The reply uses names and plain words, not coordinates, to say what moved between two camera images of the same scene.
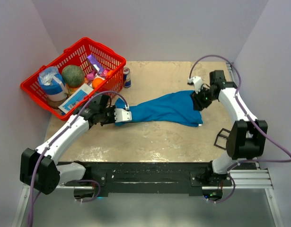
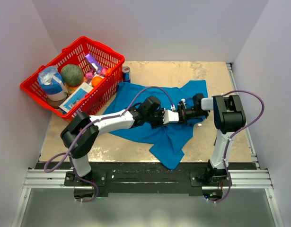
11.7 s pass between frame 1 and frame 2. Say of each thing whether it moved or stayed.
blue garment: moved
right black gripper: moved
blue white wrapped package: stayed
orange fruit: stayed
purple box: stayed
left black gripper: moved
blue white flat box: stayed
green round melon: stayed
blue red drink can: stayed
